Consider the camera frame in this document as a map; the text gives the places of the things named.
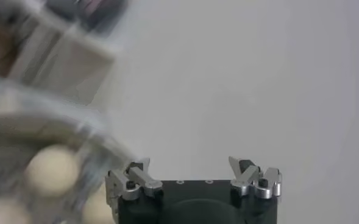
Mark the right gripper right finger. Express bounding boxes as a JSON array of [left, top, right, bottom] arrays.
[[228, 155, 283, 201]]

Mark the stainless steel steamer basket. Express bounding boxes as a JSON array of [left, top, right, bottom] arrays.
[[0, 75, 137, 224]]

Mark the white side desk with laptop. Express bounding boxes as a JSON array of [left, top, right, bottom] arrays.
[[0, 0, 131, 104]]

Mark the white steamed baozi bun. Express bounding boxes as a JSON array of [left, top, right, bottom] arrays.
[[25, 144, 81, 197], [0, 197, 30, 224], [81, 185, 119, 224]]

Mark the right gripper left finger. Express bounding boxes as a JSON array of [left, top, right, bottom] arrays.
[[104, 156, 164, 214]]

